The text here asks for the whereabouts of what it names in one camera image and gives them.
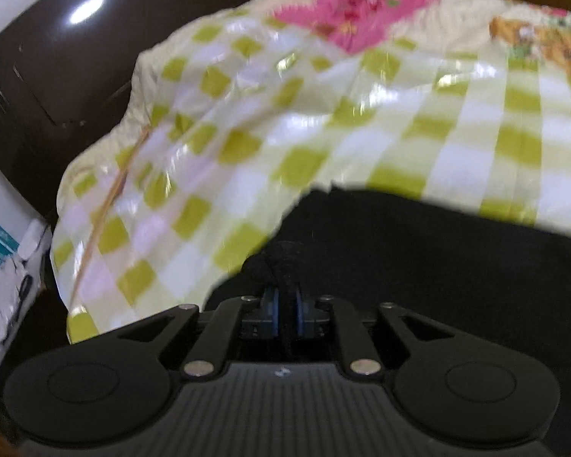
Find white plastic bag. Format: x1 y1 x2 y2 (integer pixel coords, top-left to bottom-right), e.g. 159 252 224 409
0 221 54 387

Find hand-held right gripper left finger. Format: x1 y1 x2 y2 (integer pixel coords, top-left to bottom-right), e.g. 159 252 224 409
118 294 282 380

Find checkered printed blanket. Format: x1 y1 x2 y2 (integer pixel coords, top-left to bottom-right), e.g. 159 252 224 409
50 0 571 346

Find dark brown headboard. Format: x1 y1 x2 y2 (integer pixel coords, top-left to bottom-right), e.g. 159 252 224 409
0 0 325 229

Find black pants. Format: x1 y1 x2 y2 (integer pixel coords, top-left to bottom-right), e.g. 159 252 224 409
202 185 571 441

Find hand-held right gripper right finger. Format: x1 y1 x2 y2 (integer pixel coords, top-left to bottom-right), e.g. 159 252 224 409
294 289 439 378

